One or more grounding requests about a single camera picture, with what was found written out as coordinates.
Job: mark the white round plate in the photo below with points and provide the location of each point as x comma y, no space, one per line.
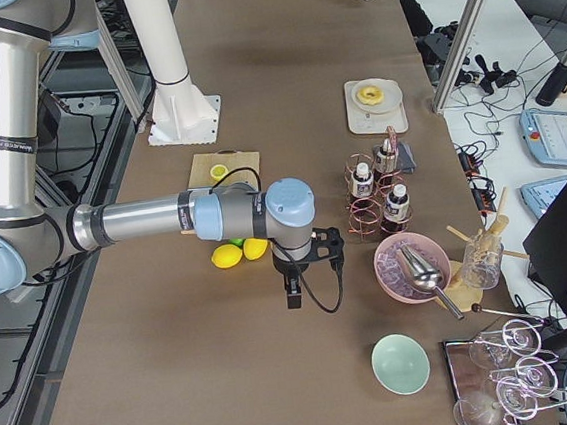
391,89

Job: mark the black glass tray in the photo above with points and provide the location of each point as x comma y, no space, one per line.
467,377

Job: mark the green lime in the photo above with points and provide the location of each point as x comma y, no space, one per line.
237,241

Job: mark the metal ice scoop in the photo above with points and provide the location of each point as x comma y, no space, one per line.
425,277

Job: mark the blue teach pendant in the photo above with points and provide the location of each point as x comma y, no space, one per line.
539,195
545,134

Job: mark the aluminium frame post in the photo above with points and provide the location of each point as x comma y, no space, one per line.
469,17

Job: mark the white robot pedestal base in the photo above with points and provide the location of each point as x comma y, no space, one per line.
181,114

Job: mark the half lemon slice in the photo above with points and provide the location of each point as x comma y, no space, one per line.
218,172

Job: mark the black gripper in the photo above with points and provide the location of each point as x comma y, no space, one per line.
287,268

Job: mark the upturned wine glass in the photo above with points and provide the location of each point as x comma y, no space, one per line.
532,373
516,400
478,408
495,349

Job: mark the black thermos bottle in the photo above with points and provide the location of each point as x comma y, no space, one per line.
555,85

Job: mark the wooden cutting board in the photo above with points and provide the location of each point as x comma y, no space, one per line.
207,169

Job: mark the pink ice bowl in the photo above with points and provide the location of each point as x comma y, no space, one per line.
394,273

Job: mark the glass jar with sticks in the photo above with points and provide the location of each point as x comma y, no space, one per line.
484,251

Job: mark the tea bottle in rack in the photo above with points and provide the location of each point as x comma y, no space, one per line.
385,157
396,209

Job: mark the copper wire bottle rack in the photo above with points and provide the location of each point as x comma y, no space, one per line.
365,215

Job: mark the yellow lemon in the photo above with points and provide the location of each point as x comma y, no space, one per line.
226,256
254,248

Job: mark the grey folded cloth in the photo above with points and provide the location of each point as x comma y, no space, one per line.
405,160

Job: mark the cream serving tray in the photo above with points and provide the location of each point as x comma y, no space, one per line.
376,118

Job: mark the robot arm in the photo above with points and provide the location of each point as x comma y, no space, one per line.
33,238

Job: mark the glazed donut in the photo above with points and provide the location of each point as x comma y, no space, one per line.
370,95

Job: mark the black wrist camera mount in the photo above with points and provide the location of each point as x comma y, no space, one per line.
327,245

